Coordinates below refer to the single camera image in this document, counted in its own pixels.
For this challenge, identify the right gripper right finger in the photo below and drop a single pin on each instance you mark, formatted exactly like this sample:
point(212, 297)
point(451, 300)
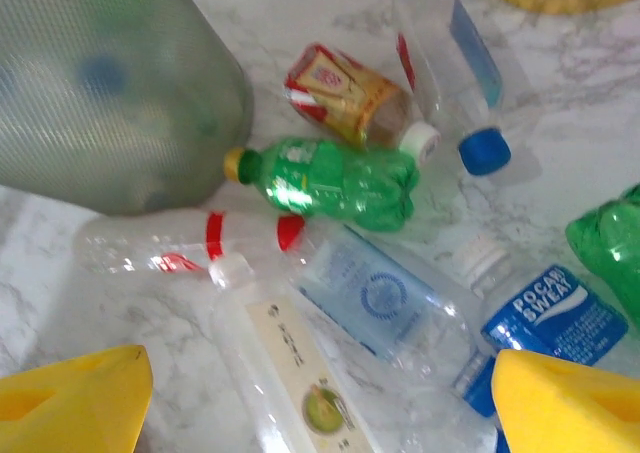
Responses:
point(575, 413)

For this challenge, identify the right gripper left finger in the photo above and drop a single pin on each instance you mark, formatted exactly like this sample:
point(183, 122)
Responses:
point(75, 408)

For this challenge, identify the blue Pocari Sweat bottle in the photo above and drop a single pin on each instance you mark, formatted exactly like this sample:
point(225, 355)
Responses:
point(550, 313)

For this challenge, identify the clear bottle cream label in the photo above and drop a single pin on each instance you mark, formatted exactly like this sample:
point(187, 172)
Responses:
point(290, 353)

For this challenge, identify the clear bottle red label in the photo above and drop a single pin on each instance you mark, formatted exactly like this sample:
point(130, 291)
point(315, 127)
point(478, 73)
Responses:
point(215, 233)

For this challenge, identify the clear bottle light blue label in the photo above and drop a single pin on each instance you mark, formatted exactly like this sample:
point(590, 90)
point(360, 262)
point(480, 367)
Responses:
point(370, 293)

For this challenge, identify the translucent green waste bin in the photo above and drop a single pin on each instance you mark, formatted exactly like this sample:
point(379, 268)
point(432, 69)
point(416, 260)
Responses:
point(125, 98)

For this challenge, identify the clear bottle blue cap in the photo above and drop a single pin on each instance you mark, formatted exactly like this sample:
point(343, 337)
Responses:
point(475, 73)

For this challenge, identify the red yellow snack packet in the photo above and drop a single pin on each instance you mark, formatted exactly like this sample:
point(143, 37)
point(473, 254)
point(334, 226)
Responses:
point(345, 93)

